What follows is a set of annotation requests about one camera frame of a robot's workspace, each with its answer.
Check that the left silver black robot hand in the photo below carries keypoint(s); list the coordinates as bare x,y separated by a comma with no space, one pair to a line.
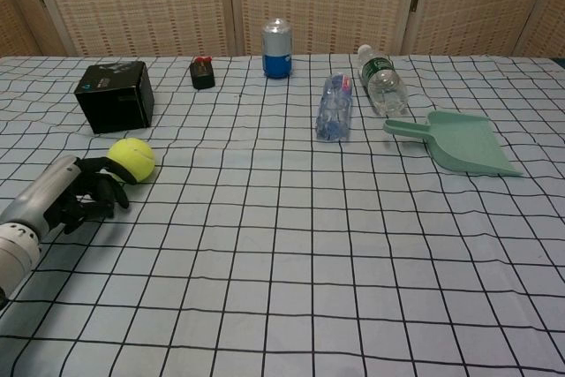
42,193

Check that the yellow tennis ball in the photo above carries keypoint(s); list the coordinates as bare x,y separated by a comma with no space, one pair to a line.
134,156

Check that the black cardboard box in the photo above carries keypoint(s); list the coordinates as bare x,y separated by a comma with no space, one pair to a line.
115,96

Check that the small black device red top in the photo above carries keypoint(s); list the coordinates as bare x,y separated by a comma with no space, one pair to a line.
202,74

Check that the light blue checked tablecloth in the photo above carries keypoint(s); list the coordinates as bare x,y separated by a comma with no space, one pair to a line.
309,240

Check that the blue and silver can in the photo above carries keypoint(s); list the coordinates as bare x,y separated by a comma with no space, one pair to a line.
277,55

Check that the clear bottle pink label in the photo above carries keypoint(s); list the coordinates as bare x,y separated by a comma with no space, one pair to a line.
334,110

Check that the woven folding screen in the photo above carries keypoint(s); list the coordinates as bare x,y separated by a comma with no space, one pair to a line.
309,2

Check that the clear bottle green label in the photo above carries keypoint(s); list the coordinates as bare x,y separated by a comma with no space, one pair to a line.
384,83

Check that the green plastic dustpan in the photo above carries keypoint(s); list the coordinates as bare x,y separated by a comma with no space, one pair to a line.
468,143

